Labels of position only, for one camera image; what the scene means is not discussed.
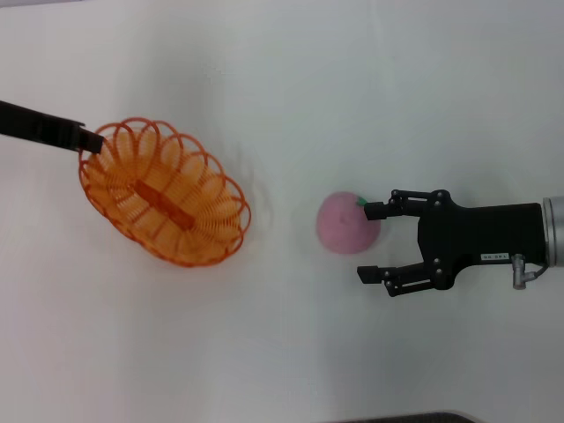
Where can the pink plush peach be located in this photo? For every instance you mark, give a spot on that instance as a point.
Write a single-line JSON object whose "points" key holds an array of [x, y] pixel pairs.
{"points": [[343, 229]]}

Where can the dark robot torso edge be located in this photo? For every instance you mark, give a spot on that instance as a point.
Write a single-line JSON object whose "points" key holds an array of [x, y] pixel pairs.
{"points": [[414, 418]]}

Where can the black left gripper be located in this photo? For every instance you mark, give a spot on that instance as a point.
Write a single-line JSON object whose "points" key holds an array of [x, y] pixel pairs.
{"points": [[31, 125]]}

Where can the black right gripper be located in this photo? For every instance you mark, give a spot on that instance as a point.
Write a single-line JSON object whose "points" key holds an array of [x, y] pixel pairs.
{"points": [[480, 233]]}

